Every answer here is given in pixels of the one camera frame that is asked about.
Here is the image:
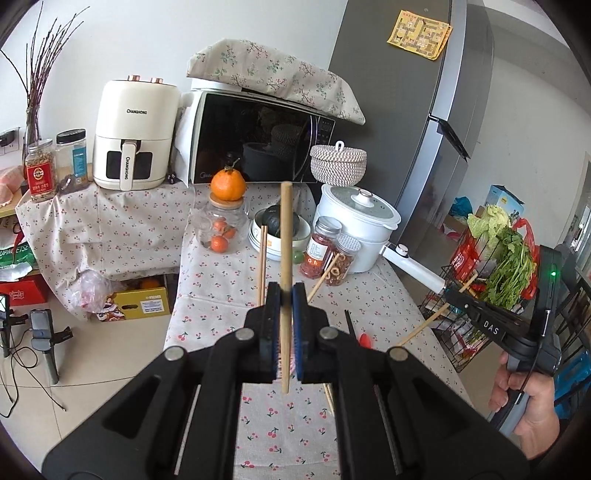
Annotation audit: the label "dried fruit rings jar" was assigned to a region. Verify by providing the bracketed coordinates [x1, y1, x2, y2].
[323, 233, 361, 288]

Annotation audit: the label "white flowered bowl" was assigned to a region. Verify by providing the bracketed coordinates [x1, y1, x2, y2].
[248, 208, 312, 261]

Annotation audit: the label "cherry print tablecloth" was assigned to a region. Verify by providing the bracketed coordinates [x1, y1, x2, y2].
[15, 178, 195, 321]
[164, 182, 474, 480]

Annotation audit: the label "dark green squash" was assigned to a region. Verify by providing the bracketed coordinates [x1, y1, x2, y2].
[254, 203, 301, 238]

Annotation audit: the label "red plastic bag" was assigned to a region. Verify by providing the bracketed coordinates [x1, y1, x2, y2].
[510, 218, 541, 296]

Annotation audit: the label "floral cover cloth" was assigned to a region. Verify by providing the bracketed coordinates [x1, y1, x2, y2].
[186, 38, 367, 126]

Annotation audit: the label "green leafy herbs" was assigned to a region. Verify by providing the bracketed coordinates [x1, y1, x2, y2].
[482, 226, 539, 310]

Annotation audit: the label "black wire basket rack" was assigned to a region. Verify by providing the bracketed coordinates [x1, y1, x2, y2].
[418, 217, 541, 374]

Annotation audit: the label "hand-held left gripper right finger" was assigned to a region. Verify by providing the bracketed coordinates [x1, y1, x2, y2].
[292, 282, 529, 480]

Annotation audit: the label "black door microwave oven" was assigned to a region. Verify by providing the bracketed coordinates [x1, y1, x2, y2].
[187, 85, 337, 186]

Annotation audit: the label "large orange with stem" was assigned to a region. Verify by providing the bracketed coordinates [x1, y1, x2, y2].
[211, 159, 247, 201]

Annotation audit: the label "yellow paper note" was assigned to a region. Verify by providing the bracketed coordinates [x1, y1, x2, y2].
[386, 9, 453, 61]

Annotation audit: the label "person's right hand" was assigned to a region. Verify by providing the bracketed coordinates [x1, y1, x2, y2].
[488, 353, 561, 460]

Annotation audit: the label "red label nut jar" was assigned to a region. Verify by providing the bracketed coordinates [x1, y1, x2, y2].
[24, 138, 58, 204]

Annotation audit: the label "napa cabbage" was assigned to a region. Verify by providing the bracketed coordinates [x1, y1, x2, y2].
[467, 204, 511, 241]

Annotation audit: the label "red box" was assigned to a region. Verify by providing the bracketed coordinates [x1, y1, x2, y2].
[0, 274, 49, 308]

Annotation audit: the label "black chopstick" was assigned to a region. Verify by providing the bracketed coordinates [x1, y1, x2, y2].
[344, 310, 361, 346]

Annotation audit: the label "green and white bag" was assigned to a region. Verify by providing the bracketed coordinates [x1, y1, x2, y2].
[0, 240, 40, 282]

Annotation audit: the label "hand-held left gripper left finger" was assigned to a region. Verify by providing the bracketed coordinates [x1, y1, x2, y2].
[41, 281, 282, 480]

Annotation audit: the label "wooden shelf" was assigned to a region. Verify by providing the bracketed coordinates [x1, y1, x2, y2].
[0, 185, 29, 217]

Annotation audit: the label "white cloth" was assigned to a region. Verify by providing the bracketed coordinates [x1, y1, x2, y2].
[173, 92, 195, 188]

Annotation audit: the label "blue label black lid jar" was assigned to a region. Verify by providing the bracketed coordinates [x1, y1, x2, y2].
[55, 128, 92, 192]

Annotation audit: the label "grey refrigerator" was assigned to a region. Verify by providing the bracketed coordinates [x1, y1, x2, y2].
[328, 0, 496, 268]

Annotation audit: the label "blue and yellow box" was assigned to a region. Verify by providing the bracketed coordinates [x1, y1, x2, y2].
[487, 185, 526, 220]

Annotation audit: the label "clear plastic bag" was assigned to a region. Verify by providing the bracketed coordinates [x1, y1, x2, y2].
[69, 270, 121, 319]

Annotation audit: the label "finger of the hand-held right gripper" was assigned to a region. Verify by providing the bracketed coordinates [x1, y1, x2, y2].
[440, 285, 476, 311]

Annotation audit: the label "grey tripod handle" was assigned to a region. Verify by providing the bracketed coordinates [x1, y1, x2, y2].
[28, 308, 75, 386]

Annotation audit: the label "white electric cooking pot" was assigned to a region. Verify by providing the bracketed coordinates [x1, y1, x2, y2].
[313, 184, 448, 294]

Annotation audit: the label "yellow cardboard box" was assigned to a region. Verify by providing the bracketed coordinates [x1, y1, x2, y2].
[99, 286, 171, 321]

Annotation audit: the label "glass vase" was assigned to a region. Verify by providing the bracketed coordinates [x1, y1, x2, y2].
[22, 104, 43, 171]

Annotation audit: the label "bare dry branches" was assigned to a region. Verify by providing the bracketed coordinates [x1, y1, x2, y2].
[0, 2, 90, 112]

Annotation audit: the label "dried chili jar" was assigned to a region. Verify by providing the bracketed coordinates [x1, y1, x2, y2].
[300, 216, 343, 280]

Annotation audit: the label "pink packet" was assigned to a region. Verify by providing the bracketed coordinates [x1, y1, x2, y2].
[0, 166, 26, 208]

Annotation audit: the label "red snack packet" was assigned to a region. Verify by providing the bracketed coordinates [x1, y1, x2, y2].
[450, 231, 485, 282]

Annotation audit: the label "woven lidded basket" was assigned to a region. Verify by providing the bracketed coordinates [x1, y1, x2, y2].
[310, 141, 368, 185]

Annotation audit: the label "cream air fryer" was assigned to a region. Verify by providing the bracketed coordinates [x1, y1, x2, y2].
[92, 74, 182, 192]

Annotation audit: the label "glass jar with wooden lid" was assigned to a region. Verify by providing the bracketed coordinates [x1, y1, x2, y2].
[191, 191, 252, 254]

